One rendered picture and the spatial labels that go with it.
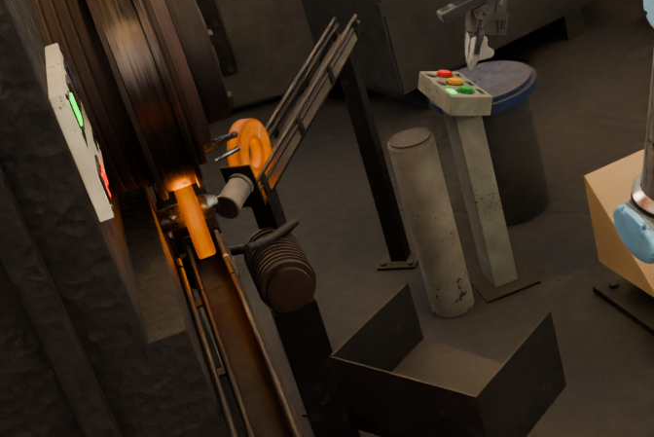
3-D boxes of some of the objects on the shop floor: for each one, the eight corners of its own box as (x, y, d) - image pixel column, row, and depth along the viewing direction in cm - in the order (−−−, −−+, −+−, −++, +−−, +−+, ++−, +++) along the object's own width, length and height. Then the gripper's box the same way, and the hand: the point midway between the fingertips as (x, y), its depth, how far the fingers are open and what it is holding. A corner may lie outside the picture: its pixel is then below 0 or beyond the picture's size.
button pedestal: (490, 308, 286) (441, 101, 259) (458, 270, 307) (409, 75, 281) (545, 287, 288) (500, 79, 261) (508, 250, 309) (464, 54, 283)
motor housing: (319, 465, 248) (252, 275, 225) (298, 414, 268) (234, 234, 245) (371, 445, 250) (309, 253, 227) (345, 394, 269) (287, 213, 246)
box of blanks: (409, 123, 410) (358, -72, 377) (308, 84, 479) (257, -84, 446) (606, 23, 446) (576, -163, 413) (486, 0, 515) (452, -160, 482)
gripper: (514, -12, 253) (502, 75, 261) (498, -19, 261) (488, 65, 269) (481, -13, 251) (469, 75, 259) (466, -19, 259) (455, 65, 267)
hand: (468, 65), depth 263 cm, fingers closed
